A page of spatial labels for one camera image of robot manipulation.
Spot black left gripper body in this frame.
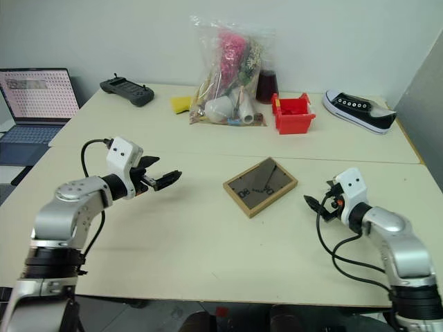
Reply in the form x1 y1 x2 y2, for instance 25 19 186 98
129 164 157 195

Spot dark grey handheld controller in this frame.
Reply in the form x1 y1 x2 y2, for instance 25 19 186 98
99 73 155 108

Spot white cylindrical tube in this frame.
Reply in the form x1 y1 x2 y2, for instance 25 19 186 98
237 90 257 126

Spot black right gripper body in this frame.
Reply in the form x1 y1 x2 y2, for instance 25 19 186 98
322 180 344 223

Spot grey partition panel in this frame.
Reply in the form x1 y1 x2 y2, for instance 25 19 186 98
393 30 443 195

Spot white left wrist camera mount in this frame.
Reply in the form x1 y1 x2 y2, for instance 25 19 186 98
105 136 144 200

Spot clear plastic bag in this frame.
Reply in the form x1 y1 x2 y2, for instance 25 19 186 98
188 15 277 127

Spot yellow sponge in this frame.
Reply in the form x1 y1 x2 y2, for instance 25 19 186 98
170 95 193 115

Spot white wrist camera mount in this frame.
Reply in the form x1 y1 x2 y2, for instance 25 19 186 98
333 167 370 225
105 136 144 200

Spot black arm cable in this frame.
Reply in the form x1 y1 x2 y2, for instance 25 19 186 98
80 138 115 257
315 193 396 295

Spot wooden framed dark board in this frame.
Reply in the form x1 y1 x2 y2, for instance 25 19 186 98
222 156 299 219

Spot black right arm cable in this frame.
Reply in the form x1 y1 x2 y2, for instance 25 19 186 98
315 193 396 295

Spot white round vase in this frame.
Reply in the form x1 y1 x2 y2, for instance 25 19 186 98
203 95 237 124

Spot pink artificial flowers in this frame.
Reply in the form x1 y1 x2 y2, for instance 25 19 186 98
217 28 248 91

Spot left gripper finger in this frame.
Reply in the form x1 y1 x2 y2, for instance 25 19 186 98
153 169 183 192
137 156 161 171

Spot dark red plastic cup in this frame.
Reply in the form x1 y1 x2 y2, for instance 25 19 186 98
255 68 280 105

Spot red plastic storage bin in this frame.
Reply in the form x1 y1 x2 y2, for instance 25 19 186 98
270 92 317 136

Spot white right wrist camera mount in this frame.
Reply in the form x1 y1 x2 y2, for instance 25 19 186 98
333 167 370 225

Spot open laptop computer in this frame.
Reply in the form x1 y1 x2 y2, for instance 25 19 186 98
0 67 82 149

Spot dried flower bunch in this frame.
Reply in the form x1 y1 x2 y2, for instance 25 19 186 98
237 37 265 86

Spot black and white sneaker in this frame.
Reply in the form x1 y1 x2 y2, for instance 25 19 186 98
322 89 398 136

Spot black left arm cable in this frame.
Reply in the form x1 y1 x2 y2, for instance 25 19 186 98
80 138 115 257

